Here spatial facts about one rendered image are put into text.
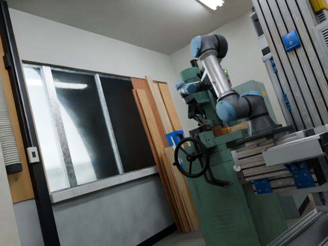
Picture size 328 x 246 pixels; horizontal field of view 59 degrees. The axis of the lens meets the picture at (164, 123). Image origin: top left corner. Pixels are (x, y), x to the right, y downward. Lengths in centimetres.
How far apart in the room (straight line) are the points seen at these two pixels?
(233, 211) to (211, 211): 18
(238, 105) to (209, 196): 94
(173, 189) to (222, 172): 156
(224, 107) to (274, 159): 35
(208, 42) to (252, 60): 300
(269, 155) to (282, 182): 24
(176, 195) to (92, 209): 110
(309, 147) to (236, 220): 103
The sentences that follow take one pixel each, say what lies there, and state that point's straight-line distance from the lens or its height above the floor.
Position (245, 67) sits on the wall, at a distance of 471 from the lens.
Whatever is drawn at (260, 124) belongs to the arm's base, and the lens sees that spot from 160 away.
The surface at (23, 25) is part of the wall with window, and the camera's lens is 337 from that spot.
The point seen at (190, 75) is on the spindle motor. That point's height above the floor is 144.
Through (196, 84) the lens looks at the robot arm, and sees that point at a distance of 203.
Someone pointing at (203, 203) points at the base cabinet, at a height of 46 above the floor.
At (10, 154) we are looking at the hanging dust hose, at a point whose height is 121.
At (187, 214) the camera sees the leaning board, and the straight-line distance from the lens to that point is 370.
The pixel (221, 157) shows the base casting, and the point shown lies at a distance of 216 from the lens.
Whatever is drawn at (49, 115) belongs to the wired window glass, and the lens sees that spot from 311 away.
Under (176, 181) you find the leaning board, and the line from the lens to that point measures 367.
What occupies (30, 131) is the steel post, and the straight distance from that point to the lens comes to 277.
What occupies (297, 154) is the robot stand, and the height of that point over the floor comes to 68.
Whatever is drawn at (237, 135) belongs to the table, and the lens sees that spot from 209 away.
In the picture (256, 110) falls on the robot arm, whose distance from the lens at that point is 161.
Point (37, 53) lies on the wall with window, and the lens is 328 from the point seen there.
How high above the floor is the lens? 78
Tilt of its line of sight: 9 degrees up
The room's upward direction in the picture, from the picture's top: 16 degrees counter-clockwise
